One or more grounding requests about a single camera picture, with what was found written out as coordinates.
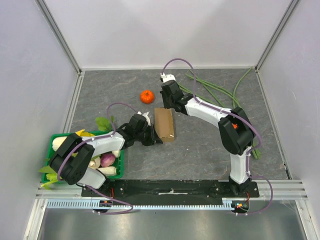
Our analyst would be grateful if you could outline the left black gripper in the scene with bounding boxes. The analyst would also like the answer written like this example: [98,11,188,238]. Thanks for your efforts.
[134,123,163,146]

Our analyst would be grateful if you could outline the brown cardboard express box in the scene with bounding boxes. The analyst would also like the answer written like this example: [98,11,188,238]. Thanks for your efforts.
[154,107,175,143]

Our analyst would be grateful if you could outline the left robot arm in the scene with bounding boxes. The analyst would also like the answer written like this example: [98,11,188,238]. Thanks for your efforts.
[49,113,163,197]

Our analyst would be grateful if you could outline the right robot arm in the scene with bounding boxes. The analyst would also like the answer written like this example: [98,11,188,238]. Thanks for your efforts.
[160,80,256,197]

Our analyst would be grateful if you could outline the small orange pumpkin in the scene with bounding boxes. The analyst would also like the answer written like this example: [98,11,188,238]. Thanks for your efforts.
[140,90,155,104]

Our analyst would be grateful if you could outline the purple onion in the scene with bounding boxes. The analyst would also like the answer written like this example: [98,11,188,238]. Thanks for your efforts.
[100,153,116,168]

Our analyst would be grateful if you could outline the green leafy vegetable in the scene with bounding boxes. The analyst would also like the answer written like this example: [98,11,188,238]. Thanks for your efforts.
[38,116,114,174]

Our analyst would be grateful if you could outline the bunch of long green beans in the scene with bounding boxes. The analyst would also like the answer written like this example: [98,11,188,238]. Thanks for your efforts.
[178,67,261,159]

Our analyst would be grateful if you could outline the white mushroom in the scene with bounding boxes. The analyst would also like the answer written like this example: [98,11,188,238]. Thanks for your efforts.
[88,156,101,169]

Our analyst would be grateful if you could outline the orange carrot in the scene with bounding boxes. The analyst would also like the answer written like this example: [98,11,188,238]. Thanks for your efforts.
[232,123,239,130]

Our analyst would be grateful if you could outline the white corn cob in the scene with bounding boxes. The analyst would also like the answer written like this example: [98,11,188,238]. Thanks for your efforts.
[52,136,67,152]

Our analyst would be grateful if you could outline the green celery stalk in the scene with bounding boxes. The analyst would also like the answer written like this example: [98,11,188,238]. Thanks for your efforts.
[40,173,62,190]

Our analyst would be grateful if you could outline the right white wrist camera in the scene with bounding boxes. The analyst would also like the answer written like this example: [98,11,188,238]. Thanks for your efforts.
[160,73,176,83]

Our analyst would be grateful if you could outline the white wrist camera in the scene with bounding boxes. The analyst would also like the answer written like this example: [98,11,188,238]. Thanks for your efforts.
[142,111,151,126]
[160,73,176,83]

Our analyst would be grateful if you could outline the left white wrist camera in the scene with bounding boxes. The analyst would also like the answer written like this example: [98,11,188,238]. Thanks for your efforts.
[142,111,151,126]

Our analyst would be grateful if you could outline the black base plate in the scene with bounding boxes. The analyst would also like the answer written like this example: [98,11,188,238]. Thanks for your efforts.
[81,178,259,201]

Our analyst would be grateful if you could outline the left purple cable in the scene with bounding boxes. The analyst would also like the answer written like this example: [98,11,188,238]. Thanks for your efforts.
[56,102,135,216]

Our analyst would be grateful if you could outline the grey slotted cable duct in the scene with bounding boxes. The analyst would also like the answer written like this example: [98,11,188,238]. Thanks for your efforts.
[46,198,235,211]

